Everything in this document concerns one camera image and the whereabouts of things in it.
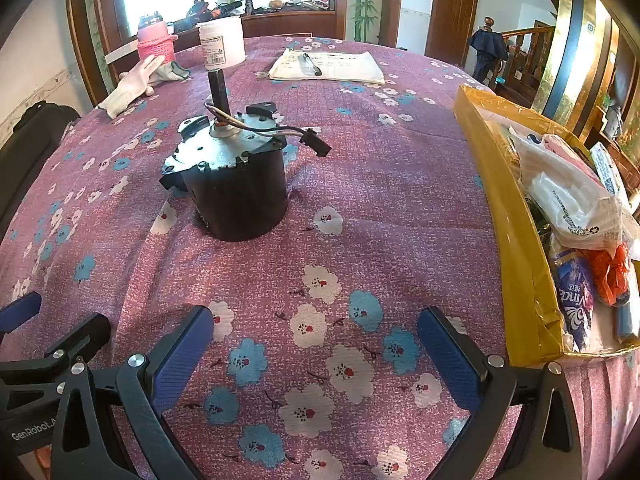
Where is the white fabric glove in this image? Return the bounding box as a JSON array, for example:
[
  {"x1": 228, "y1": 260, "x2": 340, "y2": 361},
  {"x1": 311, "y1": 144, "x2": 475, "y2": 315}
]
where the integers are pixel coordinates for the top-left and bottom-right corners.
[{"x1": 97, "y1": 55, "x2": 166, "y2": 120}]

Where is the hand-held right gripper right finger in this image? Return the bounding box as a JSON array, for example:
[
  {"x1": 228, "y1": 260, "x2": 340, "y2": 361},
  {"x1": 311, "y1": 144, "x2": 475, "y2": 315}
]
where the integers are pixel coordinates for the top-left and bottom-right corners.
[{"x1": 417, "y1": 305, "x2": 583, "y2": 480}]

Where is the white printed plastic bag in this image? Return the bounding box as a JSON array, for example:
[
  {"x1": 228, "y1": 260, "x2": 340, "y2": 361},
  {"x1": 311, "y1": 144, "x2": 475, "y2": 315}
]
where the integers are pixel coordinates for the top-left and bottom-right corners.
[{"x1": 515, "y1": 132, "x2": 633, "y2": 251}]

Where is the dark blue hanging jacket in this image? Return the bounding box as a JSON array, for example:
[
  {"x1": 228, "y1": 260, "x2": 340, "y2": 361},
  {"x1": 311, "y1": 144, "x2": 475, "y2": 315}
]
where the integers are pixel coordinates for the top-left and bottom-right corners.
[{"x1": 469, "y1": 27, "x2": 511, "y2": 83}]

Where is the purple floral tablecloth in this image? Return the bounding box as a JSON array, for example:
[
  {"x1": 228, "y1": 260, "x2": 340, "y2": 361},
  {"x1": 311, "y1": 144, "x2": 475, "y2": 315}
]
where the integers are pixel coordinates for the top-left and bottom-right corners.
[{"x1": 0, "y1": 35, "x2": 640, "y2": 480}]

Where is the wooden stair railing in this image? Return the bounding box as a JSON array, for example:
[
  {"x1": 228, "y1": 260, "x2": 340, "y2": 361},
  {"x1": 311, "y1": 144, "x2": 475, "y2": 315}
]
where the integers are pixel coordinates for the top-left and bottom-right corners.
[{"x1": 482, "y1": 16, "x2": 556, "y2": 96}]

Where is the bamboo-painted pillar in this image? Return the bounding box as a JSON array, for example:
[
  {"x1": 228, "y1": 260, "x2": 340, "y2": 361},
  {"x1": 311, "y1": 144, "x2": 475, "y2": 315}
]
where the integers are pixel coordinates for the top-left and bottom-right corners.
[{"x1": 345, "y1": 0, "x2": 386, "y2": 43}]

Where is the orange mesh bag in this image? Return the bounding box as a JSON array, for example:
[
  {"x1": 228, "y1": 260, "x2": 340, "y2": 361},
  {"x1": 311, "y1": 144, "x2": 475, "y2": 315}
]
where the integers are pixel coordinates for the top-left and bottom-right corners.
[{"x1": 585, "y1": 242, "x2": 631, "y2": 306}]

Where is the paper document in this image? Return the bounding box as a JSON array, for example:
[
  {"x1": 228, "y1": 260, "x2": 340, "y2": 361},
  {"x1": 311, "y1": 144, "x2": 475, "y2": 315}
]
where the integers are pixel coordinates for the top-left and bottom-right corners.
[{"x1": 267, "y1": 47, "x2": 387, "y2": 86}]

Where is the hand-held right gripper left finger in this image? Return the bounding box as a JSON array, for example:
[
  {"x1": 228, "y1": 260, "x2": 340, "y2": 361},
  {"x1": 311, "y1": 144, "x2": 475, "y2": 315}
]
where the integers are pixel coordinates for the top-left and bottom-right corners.
[{"x1": 50, "y1": 304, "x2": 216, "y2": 480}]

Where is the gold mirrored pillar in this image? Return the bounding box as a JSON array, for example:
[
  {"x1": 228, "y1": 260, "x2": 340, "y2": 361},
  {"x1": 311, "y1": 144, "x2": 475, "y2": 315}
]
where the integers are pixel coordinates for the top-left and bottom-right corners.
[{"x1": 530, "y1": 0, "x2": 626, "y2": 136}]

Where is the wooden counter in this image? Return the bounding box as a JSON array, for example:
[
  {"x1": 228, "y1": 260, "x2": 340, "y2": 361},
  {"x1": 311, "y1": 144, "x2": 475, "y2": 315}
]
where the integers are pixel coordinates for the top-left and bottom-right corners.
[{"x1": 170, "y1": 10, "x2": 346, "y2": 43}]

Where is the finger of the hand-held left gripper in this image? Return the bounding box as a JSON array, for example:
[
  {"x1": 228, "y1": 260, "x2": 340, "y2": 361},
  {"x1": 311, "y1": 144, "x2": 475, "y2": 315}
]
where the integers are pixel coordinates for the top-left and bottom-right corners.
[
  {"x1": 0, "y1": 291, "x2": 44, "y2": 335},
  {"x1": 0, "y1": 312, "x2": 112, "y2": 385}
]

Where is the grey fabric glove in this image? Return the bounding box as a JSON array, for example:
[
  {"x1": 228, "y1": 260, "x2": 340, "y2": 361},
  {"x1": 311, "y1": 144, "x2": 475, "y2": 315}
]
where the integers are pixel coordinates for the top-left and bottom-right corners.
[{"x1": 150, "y1": 60, "x2": 192, "y2": 87}]

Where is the black electric motor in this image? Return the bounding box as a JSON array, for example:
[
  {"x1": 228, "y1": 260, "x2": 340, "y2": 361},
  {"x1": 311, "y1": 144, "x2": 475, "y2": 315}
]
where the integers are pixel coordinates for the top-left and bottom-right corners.
[{"x1": 159, "y1": 67, "x2": 333, "y2": 242}]

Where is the brown wooden door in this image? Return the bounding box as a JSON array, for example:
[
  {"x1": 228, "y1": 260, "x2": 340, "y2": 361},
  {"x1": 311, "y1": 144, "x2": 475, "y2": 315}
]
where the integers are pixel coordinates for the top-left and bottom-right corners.
[{"x1": 424, "y1": 0, "x2": 481, "y2": 68}]

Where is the white plastic jar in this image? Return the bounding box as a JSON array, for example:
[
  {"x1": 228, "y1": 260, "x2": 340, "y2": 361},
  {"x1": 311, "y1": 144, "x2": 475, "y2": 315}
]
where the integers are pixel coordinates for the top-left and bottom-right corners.
[{"x1": 195, "y1": 15, "x2": 247, "y2": 71}]

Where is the pink knit-covered bottle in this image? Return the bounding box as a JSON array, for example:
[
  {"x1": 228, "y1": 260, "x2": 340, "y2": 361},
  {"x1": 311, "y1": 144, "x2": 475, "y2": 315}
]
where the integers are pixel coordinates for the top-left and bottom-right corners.
[{"x1": 136, "y1": 11, "x2": 178, "y2": 63}]

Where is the pink pack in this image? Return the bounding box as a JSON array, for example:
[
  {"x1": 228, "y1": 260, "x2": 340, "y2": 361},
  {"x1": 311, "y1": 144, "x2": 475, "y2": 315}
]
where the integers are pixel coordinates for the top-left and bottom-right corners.
[{"x1": 542, "y1": 134, "x2": 601, "y2": 186}]

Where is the yellow cardboard box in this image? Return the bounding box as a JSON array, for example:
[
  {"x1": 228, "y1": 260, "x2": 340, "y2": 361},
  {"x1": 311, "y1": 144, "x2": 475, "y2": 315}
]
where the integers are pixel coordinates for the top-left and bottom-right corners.
[{"x1": 452, "y1": 84, "x2": 640, "y2": 368}]

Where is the green and white pack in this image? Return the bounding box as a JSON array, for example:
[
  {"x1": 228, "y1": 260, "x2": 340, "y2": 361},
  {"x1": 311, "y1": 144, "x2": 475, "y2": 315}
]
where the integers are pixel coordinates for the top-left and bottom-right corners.
[{"x1": 590, "y1": 142, "x2": 621, "y2": 196}]

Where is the blue tissue pack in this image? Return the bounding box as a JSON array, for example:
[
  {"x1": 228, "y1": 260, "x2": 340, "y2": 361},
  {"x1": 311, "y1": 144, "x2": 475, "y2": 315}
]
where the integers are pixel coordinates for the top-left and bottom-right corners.
[{"x1": 547, "y1": 247, "x2": 596, "y2": 353}]

